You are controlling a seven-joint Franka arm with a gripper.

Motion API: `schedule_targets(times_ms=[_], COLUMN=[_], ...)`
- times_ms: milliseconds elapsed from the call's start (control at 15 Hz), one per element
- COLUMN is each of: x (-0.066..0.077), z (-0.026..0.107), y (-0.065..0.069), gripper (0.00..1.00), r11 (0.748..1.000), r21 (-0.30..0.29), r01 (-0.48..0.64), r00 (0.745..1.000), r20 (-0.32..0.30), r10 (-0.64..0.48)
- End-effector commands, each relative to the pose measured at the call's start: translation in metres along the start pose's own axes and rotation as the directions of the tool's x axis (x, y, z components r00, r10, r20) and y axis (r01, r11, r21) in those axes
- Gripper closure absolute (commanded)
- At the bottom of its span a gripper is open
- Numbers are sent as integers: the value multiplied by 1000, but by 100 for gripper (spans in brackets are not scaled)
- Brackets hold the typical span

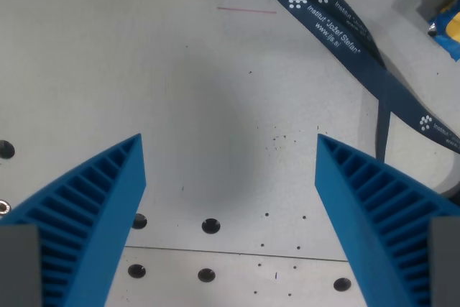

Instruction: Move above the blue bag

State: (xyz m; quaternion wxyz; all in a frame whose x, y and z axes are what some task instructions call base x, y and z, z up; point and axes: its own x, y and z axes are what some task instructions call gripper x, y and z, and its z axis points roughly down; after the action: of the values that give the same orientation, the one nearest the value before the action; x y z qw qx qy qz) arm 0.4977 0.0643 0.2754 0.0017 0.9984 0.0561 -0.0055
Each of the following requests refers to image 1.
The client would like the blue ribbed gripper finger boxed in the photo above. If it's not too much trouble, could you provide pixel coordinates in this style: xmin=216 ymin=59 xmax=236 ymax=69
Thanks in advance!
xmin=0 ymin=133 xmax=147 ymax=307
xmin=314 ymin=133 xmax=460 ymax=307

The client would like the dark blue printed lanyard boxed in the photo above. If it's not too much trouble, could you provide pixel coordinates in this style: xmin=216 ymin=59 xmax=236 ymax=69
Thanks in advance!
xmin=250 ymin=0 xmax=460 ymax=164

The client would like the blue and yellow bag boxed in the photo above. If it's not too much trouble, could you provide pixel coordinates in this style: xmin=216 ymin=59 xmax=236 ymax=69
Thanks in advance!
xmin=427 ymin=6 xmax=460 ymax=63

